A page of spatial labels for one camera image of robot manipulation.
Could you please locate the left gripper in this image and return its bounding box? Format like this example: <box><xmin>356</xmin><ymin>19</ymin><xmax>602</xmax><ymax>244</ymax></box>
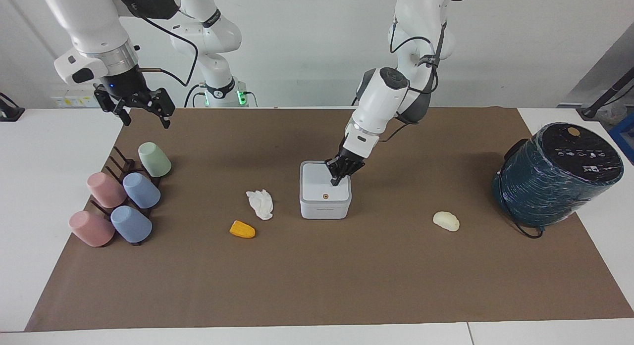
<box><xmin>324</xmin><ymin>146</ymin><xmax>369</xmax><ymax>187</ymax></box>

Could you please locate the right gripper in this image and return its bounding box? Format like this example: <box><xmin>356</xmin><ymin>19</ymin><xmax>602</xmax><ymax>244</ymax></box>
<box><xmin>94</xmin><ymin>68</ymin><xmax>177</xmax><ymax>129</ymax></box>

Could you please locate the white square trash bin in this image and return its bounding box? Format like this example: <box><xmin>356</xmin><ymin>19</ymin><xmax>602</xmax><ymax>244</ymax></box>
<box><xmin>299</xmin><ymin>160</ymin><xmax>353</xmax><ymax>220</ymax></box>

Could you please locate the green plastic cup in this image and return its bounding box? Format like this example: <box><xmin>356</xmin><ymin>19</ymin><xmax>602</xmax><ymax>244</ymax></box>
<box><xmin>138</xmin><ymin>142</ymin><xmax>172</xmax><ymax>178</ymax></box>

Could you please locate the dark brown cup rack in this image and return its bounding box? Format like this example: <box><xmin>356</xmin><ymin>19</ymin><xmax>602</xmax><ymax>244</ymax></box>
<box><xmin>89</xmin><ymin>146</ymin><xmax>162</xmax><ymax>246</ymax></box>

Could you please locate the white power strip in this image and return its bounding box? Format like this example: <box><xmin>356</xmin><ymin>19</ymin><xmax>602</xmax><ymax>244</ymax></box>
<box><xmin>50</xmin><ymin>90</ymin><xmax>100</xmax><ymax>108</ymax></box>

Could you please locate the blue plastic cup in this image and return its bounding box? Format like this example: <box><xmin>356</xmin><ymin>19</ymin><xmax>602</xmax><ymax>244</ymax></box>
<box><xmin>122</xmin><ymin>172</ymin><xmax>161</xmax><ymax>209</ymax></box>
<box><xmin>110</xmin><ymin>205</ymin><xmax>153</xmax><ymax>244</ymax></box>

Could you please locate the crumpled white tissue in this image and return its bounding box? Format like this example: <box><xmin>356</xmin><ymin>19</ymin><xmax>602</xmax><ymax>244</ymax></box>
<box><xmin>246</xmin><ymin>189</ymin><xmax>274</xmax><ymax>221</ymax></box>

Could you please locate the pink plastic cup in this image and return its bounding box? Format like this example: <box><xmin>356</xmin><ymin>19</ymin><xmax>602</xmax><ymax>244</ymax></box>
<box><xmin>69</xmin><ymin>210</ymin><xmax>115</xmax><ymax>247</ymax></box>
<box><xmin>87</xmin><ymin>172</ymin><xmax>127</xmax><ymax>208</ymax></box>

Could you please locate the cream white bun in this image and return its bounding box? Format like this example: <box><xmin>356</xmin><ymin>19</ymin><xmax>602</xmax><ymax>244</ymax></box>
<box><xmin>432</xmin><ymin>211</ymin><xmax>460</xmax><ymax>232</ymax></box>

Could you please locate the yellow corn piece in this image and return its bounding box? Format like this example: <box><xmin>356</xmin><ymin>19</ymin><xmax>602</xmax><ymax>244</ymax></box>
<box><xmin>229</xmin><ymin>220</ymin><xmax>257</xmax><ymax>239</ymax></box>

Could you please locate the black stand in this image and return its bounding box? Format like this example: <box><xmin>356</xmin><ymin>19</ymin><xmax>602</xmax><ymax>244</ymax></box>
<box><xmin>0</xmin><ymin>93</ymin><xmax>26</xmax><ymax>122</ymax></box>
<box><xmin>580</xmin><ymin>67</ymin><xmax>634</xmax><ymax>121</ymax></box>

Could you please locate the dark teal wrapped cylinder appliance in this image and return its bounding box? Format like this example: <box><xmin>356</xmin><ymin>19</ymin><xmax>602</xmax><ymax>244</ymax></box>
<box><xmin>492</xmin><ymin>122</ymin><xmax>625</xmax><ymax>229</ymax></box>

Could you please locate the blue box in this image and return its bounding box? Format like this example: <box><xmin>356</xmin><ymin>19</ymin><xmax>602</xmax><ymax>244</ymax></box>
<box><xmin>608</xmin><ymin>125</ymin><xmax>634</xmax><ymax>165</ymax></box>

